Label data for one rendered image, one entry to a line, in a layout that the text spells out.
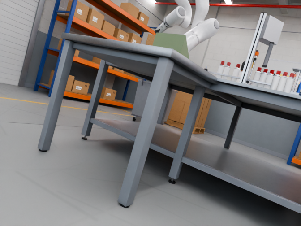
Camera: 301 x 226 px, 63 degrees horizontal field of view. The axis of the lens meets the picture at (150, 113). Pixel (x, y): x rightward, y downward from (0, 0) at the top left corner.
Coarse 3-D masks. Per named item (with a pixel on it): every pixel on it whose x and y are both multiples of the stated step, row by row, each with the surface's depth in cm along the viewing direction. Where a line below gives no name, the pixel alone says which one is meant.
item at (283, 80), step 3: (285, 72) 203; (282, 75) 205; (285, 75) 203; (282, 78) 203; (285, 78) 202; (279, 81) 205; (282, 81) 203; (285, 81) 202; (279, 84) 204; (282, 84) 203; (279, 87) 203; (282, 87) 203; (276, 90) 206; (279, 90) 203; (282, 90) 203
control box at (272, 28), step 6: (270, 18) 198; (264, 24) 200; (270, 24) 199; (276, 24) 201; (282, 24) 204; (264, 30) 199; (270, 30) 200; (276, 30) 202; (264, 36) 199; (270, 36) 201; (276, 36) 204; (264, 42) 208; (276, 42) 205
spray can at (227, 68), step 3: (228, 63) 228; (225, 66) 229; (228, 66) 228; (225, 69) 228; (228, 69) 228; (225, 72) 228; (228, 72) 229; (222, 75) 230; (222, 78) 229; (225, 78) 228
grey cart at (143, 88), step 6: (138, 84) 451; (144, 84) 448; (150, 84) 444; (138, 90) 451; (144, 90) 448; (174, 90) 475; (138, 96) 452; (144, 96) 449; (174, 96) 502; (138, 102) 453; (144, 102) 449; (138, 108) 453; (168, 108) 487; (132, 114) 458; (138, 114) 454; (168, 114) 509
